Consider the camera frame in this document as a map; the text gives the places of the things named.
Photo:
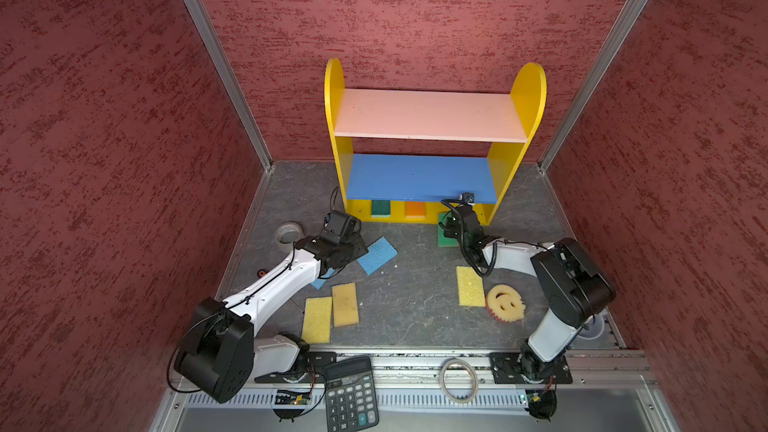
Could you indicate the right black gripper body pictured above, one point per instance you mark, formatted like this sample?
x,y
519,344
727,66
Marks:
x,y
450,231

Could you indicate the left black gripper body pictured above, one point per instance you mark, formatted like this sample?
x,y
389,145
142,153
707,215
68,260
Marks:
x,y
351,249

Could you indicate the bright green sponge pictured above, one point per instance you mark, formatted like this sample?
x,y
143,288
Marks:
x,y
443,239

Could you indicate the orange sponge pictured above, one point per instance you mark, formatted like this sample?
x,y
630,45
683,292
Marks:
x,y
415,210

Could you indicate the dark green scouring sponge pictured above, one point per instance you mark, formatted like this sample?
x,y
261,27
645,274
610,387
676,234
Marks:
x,y
380,208

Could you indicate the tan yellow sponge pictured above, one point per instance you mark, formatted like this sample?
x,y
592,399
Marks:
x,y
345,305

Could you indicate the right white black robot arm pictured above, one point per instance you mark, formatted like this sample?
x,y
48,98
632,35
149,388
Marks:
x,y
573,285

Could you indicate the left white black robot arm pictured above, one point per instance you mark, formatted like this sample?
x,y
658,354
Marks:
x,y
219,352

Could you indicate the yellow pink blue shelf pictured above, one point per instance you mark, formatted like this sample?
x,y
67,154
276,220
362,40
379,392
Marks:
x,y
507,122

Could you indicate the blue sponge centre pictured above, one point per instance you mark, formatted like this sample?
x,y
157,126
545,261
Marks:
x,y
379,253

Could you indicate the blue sponge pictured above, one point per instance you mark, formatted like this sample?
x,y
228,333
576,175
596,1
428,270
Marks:
x,y
379,253
320,281

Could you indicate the blue sponge far left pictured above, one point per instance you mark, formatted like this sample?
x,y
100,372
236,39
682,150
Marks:
x,y
320,281

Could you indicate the clear tape roll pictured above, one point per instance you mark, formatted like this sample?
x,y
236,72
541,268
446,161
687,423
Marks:
x,y
287,233

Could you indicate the yellow smiley face sponge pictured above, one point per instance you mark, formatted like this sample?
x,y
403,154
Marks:
x,y
505,304

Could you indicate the black desk calculator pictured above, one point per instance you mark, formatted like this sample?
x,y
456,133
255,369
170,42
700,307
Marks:
x,y
351,402

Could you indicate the left small circuit board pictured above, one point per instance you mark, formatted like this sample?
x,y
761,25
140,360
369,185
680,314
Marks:
x,y
293,398

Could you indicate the small circuit board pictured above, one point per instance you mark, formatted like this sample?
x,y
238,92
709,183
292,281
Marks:
x,y
293,398
536,398

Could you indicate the right small circuit board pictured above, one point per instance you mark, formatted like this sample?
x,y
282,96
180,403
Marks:
x,y
536,398

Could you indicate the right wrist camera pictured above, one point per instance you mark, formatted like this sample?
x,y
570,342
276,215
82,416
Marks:
x,y
467,197

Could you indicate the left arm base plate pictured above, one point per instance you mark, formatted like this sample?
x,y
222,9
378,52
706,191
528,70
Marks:
x,y
315,361

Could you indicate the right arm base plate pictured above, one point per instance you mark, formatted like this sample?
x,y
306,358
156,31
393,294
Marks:
x,y
507,369

